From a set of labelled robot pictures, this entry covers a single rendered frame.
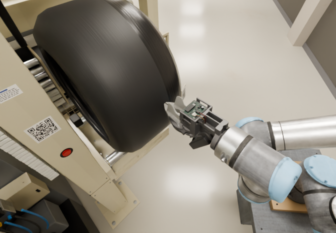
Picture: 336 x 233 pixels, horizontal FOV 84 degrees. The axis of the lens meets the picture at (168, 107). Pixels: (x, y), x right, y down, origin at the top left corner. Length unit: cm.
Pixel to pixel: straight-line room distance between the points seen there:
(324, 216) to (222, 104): 154
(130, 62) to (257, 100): 210
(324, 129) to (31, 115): 77
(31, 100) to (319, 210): 108
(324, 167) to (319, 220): 21
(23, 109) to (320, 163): 112
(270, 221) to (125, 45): 107
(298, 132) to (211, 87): 192
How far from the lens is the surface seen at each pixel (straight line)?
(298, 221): 129
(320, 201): 105
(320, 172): 105
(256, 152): 44
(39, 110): 62
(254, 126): 61
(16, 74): 55
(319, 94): 296
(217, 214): 176
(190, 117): 47
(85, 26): 56
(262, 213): 122
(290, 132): 60
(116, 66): 50
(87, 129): 114
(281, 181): 44
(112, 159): 88
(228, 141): 45
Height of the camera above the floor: 170
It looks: 51 degrees down
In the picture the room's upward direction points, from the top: straight up
